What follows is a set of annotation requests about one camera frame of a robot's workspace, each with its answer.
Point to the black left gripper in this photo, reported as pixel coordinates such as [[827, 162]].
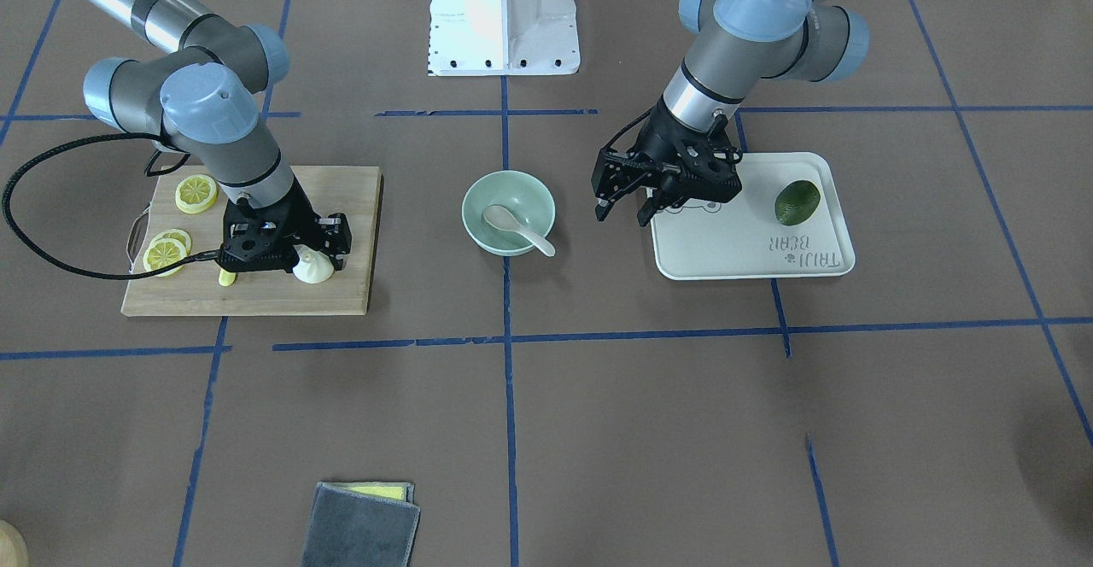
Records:
[[656, 145]]

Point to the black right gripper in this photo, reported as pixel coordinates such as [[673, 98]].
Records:
[[302, 208]]

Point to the white steamed bun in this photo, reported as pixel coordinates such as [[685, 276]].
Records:
[[312, 267]]

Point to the white ceramic spoon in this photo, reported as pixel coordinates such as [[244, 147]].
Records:
[[503, 219]]

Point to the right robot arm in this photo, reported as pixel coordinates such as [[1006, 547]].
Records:
[[198, 100]]

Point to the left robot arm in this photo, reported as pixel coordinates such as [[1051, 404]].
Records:
[[740, 42]]

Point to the green ceramic bowl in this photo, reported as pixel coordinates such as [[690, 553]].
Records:
[[524, 196]]

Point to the small lemon piece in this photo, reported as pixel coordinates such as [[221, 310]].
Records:
[[226, 278]]

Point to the lemon slice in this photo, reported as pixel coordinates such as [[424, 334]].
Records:
[[163, 256], [196, 193], [178, 235]]

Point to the white plastic tray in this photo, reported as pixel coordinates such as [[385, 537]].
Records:
[[742, 239]]

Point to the green avocado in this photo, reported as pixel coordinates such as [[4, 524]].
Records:
[[796, 203]]

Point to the yellow sponge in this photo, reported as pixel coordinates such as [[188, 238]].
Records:
[[402, 491]]

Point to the metal board handle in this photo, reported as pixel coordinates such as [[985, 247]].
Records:
[[134, 239]]

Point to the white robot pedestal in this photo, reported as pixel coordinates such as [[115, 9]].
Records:
[[475, 38]]

